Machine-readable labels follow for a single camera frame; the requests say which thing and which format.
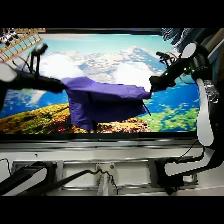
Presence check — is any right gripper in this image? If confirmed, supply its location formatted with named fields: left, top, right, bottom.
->
left=148, top=73, right=177, bottom=93

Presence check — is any purple garment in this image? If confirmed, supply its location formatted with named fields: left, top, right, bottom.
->
left=60, top=76, right=153, bottom=132

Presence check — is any striped garment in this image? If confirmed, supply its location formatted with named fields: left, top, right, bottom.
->
left=159, top=27, right=202, bottom=52

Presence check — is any silver frame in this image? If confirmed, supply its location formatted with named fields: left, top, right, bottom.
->
left=0, top=132, right=224, bottom=197

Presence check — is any black cable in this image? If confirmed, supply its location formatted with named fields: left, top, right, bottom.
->
left=19, top=168, right=118, bottom=196
left=175, top=139, right=205, bottom=162

